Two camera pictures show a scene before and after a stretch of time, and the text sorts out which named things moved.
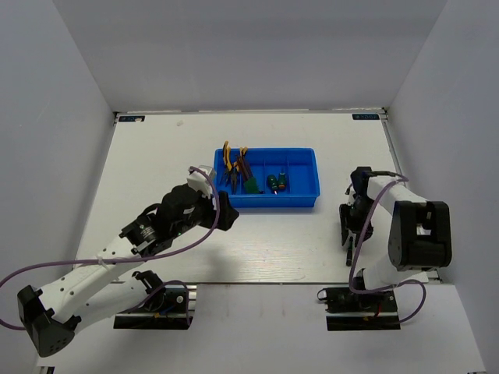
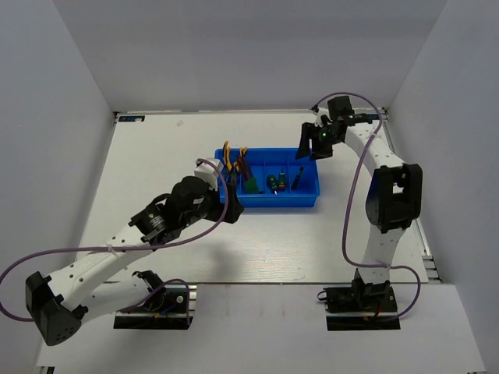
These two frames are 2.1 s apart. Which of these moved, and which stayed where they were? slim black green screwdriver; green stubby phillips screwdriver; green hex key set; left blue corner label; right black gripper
Moved: slim black green screwdriver; right black gripper
Stayed: green stubby phillips screwdriver; left blue corner label; green hex key set
